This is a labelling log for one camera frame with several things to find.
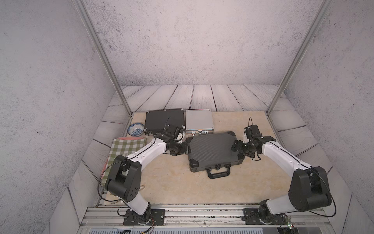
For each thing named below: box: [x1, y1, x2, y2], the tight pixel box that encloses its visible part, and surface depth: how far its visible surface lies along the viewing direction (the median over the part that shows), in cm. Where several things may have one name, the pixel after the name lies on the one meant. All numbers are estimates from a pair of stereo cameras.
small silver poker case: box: [185, 109, 215, 137], surface depth 110 cm
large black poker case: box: [186, 131, 245, 179], surface depth 88 cm
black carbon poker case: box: [144, 108, 186, 135], surface depth 117 cm
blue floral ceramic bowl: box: [127, 122, 145, 137], surface depth 110 cm
